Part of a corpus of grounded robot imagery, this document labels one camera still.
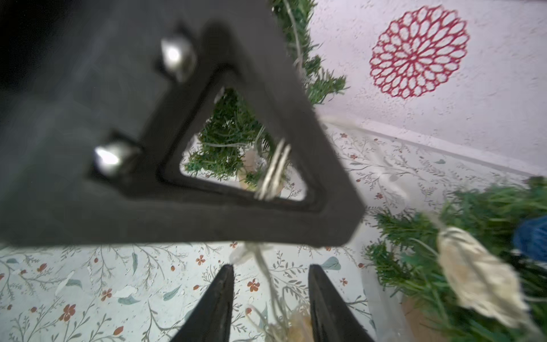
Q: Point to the left small green christmas tree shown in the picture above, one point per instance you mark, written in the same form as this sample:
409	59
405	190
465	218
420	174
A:
234	143

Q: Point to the small green christmas tree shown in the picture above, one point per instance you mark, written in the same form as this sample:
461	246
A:
405	258
234	143

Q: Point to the right small green christmas tree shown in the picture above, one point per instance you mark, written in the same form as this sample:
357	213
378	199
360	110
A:
405	258

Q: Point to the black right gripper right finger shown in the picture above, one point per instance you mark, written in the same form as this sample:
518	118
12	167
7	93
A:
331	319

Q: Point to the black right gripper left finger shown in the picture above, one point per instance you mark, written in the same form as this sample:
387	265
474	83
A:
210	320

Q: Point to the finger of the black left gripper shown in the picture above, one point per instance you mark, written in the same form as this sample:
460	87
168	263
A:
128	122

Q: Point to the blue wicker light ball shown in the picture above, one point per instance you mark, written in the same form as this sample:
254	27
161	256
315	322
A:
530	238

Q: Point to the clear plastic battery box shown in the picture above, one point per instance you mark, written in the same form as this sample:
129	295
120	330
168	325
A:
385	308

